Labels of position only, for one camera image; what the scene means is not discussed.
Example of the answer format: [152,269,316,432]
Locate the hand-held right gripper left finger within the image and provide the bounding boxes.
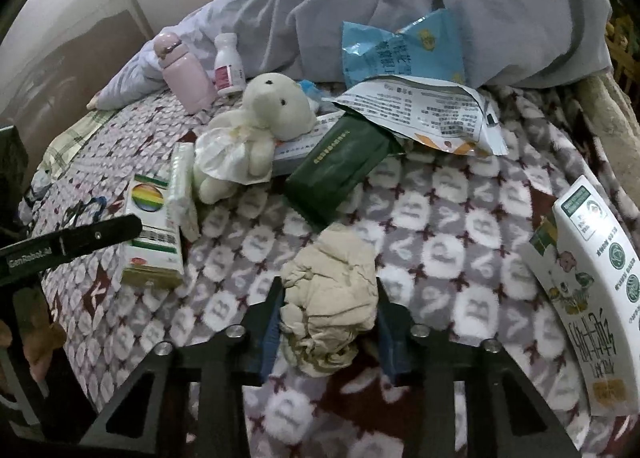
[80,277,287,458]

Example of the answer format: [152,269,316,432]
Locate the person's left hand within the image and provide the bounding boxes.
[14,288,68,380]

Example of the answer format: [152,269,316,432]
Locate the beige fleece bedding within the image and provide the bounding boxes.
[575,73,640,199]

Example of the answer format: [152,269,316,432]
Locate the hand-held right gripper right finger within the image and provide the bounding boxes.
[375,279,581,458]

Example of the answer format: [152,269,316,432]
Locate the white milk carton box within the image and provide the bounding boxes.
[520,175,640,419]

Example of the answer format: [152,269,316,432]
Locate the white plush bear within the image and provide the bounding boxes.
[192,72,319,204]

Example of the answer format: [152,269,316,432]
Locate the small blue plastic wrapper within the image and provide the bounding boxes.
[297,79,331,114]

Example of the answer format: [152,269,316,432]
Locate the white printed foil bag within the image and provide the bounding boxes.
[330,77,510,157]

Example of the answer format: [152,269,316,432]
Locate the blue snack bag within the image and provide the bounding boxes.
[341,8,467,89]

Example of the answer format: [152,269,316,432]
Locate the white striped cloth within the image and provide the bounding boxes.
[87,45,171,111]

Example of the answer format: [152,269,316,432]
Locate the brown wooden bed frame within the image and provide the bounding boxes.
[0,8,156,139]

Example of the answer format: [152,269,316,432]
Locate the beige cloth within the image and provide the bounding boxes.
[279,224,381,379]

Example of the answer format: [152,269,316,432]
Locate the white pill bottle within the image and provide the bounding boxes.
[214,33,247,98]

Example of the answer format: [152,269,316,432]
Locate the rainbow print medicine box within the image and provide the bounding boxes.
[121,173,183,289]

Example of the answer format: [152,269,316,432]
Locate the green checked sheet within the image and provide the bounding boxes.
[37,108,121,179]

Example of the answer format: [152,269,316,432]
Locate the blue and white flat box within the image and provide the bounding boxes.
[272,110,346,176]

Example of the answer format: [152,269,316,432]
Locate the pink bottle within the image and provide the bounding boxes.
[151,32,217,115]

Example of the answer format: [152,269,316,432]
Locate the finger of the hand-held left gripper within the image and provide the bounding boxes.
[47,214,144,260]

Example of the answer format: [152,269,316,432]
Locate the white tissue packet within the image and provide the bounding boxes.
[170,142,202,243]

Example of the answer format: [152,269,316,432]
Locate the dark green foil packet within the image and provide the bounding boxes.
[285,115,407,226]

